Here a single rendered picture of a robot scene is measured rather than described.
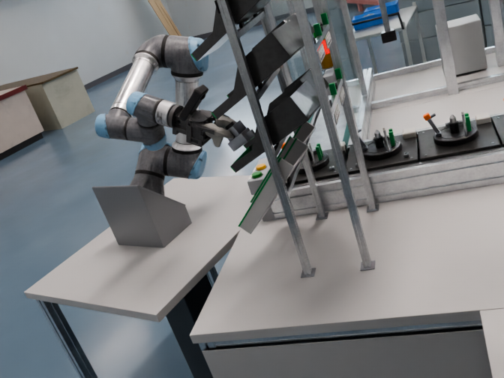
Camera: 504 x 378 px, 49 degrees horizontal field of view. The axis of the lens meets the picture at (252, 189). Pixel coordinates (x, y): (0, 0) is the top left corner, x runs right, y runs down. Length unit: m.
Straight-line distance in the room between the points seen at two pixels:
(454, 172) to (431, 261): 0.39
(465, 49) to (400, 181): 1.24
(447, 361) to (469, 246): 0.31
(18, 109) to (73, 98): 1.05
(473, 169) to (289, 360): 0.81
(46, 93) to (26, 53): 3.17
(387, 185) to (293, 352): 0.65
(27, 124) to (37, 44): 3.79
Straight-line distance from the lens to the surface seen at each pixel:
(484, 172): 1.82
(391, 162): 1.85
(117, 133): 1.76
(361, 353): 1.45
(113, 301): 1.85
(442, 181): 1.82
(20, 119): 9.73
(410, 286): 1.44
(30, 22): 13.30
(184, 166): 2.09
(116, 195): 2.05
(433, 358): 1.44
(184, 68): 1.98
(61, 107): 10.12
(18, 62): 12.92
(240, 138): 1.52
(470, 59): 2.94
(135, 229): 2.08
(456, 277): 1.45
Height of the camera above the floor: 1.71
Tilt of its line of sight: 22 degrees down
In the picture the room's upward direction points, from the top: 19 degrees counter-clockwise
